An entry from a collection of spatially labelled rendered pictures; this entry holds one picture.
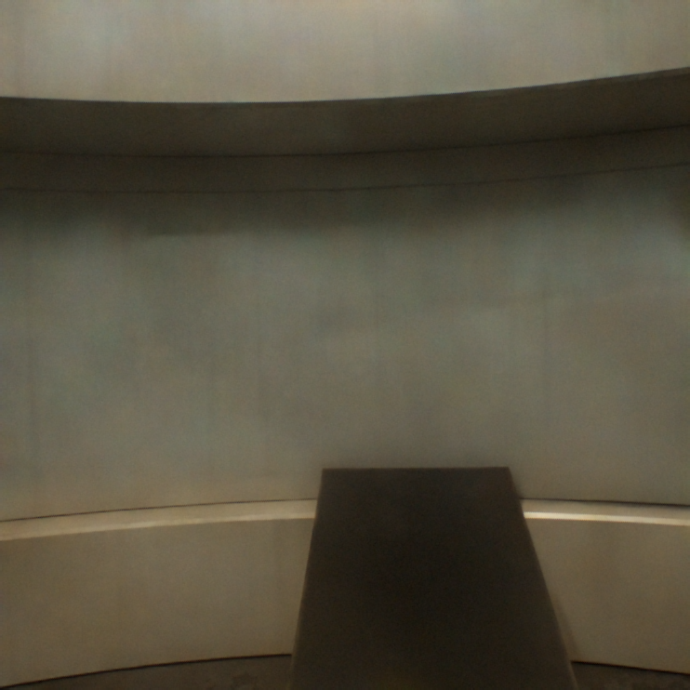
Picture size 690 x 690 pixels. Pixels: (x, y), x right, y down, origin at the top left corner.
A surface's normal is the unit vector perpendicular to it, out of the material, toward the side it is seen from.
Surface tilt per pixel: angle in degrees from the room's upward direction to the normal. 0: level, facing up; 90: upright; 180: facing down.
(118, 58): 90
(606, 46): 90
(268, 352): 90
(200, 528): 90
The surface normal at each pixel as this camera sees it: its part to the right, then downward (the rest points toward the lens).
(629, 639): -0.28, 0.03
